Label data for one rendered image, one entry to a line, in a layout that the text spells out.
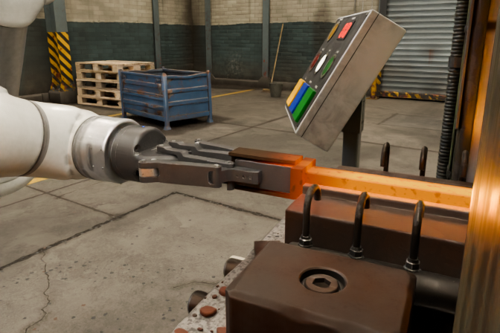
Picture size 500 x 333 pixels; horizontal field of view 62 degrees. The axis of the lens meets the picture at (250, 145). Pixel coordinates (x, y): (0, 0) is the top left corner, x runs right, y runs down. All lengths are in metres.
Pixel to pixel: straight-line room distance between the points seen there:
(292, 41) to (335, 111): 8.61
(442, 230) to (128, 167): 0.36
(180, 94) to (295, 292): 5.27
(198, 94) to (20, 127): 5.19
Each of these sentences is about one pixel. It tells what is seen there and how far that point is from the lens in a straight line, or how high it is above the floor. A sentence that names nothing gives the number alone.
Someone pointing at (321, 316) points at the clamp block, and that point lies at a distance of 0.28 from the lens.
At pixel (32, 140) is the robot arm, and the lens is 0.57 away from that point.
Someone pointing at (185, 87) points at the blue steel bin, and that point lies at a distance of 5.57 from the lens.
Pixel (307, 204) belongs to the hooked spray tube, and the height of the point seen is 1.01.
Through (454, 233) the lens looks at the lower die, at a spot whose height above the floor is 0.99.
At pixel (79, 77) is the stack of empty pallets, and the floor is 0.47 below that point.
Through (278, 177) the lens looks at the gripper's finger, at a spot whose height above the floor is 1.00.
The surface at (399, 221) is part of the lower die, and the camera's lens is 0.39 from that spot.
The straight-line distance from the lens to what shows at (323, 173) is 0.44.
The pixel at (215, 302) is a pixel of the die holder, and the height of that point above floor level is 0.92.
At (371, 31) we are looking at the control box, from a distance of 0.85.
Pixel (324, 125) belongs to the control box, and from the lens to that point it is 0.85.
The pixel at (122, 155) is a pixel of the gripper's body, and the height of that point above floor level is 1.01.
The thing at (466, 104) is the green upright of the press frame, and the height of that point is 1.06.
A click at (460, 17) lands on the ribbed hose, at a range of 0.76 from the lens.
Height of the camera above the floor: 1.15
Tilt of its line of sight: 15 degrees down
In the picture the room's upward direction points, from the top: straight up
